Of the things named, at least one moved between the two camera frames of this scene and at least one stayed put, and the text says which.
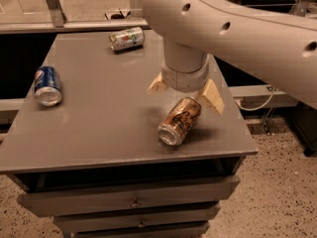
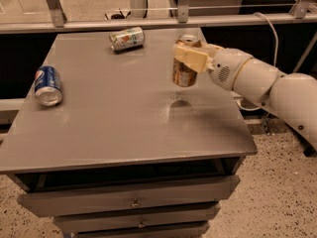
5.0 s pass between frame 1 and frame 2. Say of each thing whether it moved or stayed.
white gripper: moved
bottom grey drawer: stayed
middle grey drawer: stayed
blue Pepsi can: stayed
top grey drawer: stayed
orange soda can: moved
